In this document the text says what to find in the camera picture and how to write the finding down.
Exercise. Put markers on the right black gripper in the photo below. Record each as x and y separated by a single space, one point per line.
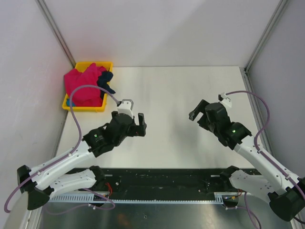
194 114

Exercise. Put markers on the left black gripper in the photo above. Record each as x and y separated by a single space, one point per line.
137 130

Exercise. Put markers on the pink t shirt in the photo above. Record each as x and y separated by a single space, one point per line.
88 96

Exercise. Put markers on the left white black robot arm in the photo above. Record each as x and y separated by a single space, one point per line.
52 178

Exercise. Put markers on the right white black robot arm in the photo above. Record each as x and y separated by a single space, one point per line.
276 185

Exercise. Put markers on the navy t shirt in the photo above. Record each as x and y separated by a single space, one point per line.
103 81

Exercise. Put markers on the teal t shirt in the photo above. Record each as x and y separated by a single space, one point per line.
67 103

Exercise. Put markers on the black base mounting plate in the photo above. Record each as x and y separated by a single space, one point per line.
128 182

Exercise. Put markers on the yellow plastic bin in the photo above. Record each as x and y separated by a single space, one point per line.
81 67

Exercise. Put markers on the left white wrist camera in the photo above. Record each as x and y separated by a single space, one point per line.
125 107

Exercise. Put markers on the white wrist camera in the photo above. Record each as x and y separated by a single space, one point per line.
225 100
125 107

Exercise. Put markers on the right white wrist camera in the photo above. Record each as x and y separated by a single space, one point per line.
225 100

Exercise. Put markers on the grey slotted cable duct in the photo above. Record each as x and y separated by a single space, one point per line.
197 198

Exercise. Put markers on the right aluminium corner post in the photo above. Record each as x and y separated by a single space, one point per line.
274 20

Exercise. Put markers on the aluminium corner post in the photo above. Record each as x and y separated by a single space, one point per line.
55 30
274 20

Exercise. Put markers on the left aluminium corner post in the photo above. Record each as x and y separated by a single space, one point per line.
55 30

